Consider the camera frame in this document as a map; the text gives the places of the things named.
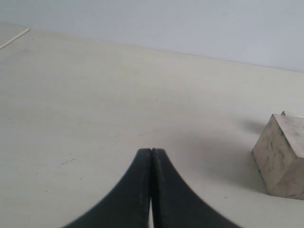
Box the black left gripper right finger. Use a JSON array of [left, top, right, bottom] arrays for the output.
[[151, 149, 238, 228]]

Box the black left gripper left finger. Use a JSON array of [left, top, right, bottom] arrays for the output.
[[65, 149, 152, 228]]

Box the second largest wooden cube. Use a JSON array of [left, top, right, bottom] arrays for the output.
[[281, 111, 304, 118]]

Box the thin white strip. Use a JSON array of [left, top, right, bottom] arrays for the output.
[[0, 28, 30, 50]]

